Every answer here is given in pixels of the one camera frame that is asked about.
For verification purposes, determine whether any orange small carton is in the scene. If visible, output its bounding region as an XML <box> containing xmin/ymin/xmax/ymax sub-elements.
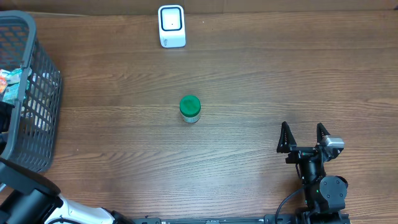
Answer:
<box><xmin>0</xmin><ymin>69</ymin><xmax>9</xmax><ymax>94</ymax></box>

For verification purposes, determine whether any light green wipes packet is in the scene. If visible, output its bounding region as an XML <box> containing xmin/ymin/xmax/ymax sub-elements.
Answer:
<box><xmin>2</xmin><ymin>68</ymin><xmax>22</xmax><ymax>104</ymax></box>

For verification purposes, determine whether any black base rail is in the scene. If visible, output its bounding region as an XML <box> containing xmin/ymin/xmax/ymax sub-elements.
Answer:
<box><xmin>133</xmin><ymin>213</ymin><xmax>351</xmax><ymax>224</ymax></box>

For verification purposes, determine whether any green lid jar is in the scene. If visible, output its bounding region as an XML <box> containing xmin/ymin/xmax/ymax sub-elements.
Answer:
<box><xmin>179</xmin><ymin>95</ymin><xmax>201</xmax><ymax>123</ymax></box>

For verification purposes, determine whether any grey plastic mesh basket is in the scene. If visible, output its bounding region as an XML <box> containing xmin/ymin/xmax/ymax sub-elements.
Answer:
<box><xmin>1</xmin><ymin>10</ymin><xmax>63</xmax><ymax>172</ymax></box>

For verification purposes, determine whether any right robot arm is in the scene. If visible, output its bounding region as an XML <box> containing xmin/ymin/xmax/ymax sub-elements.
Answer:
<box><xmin>274</xmin><ymin>121</ymin><xmax>350</xmax><ymax>224</ymax></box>

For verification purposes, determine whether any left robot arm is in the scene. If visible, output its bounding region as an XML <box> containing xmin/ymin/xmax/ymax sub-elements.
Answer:
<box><xmin>1</xmin><ymin>100</ymin><xmax>133</xmax><ymax>224</ymax></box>

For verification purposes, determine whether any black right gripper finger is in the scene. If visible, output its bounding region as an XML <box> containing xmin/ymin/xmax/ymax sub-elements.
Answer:
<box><xmin>317</xmin><ymin>123</ymin><xmax>330</xmax><ymax>145</ymax></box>
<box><xmin>277</xmin><ymin>121</ymin><xmax>297</xmax><ymax>153</ymax></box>

